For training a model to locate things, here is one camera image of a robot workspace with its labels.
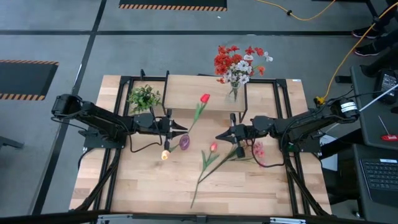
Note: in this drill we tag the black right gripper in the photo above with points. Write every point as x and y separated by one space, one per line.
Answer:
245 132

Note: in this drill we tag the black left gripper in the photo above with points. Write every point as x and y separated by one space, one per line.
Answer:
161 127

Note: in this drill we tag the purple ribbed glass vase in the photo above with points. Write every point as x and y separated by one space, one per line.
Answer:
184 142

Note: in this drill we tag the pink flower bunch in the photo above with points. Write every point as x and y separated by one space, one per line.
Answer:
258 149

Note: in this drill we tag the red tulip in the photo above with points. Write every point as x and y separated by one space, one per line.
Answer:
205 98

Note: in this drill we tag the clear glass vase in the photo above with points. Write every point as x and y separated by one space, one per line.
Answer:
233 93

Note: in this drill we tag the white flower bunch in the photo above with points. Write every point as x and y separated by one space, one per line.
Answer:
241 67

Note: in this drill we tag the red flower bunch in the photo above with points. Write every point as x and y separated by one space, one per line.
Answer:
225 60

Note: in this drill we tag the orange flower bunch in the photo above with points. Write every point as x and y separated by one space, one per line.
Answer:
258 51

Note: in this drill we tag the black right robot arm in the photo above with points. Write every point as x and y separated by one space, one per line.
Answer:
311 121

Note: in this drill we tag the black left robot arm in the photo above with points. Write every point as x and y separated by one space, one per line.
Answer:
99 116

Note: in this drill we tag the wooden shelf with black legs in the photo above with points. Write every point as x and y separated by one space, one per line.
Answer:
199 93

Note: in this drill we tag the green plant in white pot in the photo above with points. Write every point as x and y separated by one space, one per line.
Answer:
143 98

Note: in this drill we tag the dark desk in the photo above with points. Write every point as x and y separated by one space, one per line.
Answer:
349 174
373 130

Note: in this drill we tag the black striped floor mat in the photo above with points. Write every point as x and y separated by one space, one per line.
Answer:
172 3
25 79

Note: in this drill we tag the black laptop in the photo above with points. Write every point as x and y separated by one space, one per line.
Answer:
379 174

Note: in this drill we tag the white rod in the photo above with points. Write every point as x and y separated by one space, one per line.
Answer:
382 95

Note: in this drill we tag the person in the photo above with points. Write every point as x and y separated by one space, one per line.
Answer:
365 51

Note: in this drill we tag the black device with screen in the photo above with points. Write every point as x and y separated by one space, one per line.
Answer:
388 83

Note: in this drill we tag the black chair base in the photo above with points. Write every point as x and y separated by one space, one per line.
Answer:
9 142

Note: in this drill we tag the black metal table frame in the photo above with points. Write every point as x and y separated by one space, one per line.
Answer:
275 99

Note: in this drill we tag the silver metal bracket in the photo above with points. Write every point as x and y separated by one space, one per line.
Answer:
287 221
115 219

